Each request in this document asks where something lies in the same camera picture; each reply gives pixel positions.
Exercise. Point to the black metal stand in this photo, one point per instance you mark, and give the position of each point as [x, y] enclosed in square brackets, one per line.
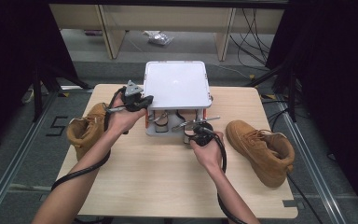
[290, 93]
[38, 93]

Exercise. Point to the beige desk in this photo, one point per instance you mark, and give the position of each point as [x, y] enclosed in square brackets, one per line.
[167, 17]

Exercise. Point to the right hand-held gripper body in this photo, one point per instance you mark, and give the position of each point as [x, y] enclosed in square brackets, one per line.
[202, 135]

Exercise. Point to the black curtain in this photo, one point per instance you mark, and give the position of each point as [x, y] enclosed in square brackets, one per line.
[15, 56]
[335, 77]

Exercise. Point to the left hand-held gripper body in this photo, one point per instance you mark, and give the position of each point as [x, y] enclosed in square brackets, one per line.
[132, 99]

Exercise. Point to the tan lace-up boot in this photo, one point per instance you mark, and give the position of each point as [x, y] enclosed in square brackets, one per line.
[84, 130]
[258, 146]

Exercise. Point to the aluminium floor rail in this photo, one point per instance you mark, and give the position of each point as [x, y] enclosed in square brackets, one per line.
[15, 158]
[310, 161]

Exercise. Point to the person's right hand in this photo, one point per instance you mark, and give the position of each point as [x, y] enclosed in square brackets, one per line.
[209, 154]

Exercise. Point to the person's left hand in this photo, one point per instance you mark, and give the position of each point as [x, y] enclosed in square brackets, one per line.
[121, 119]

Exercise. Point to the white two-tier shoe rack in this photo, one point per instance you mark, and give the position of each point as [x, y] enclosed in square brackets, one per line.
[175, 84]

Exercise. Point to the clear plastic bag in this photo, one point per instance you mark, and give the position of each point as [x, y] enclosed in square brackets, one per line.
[159, 38]

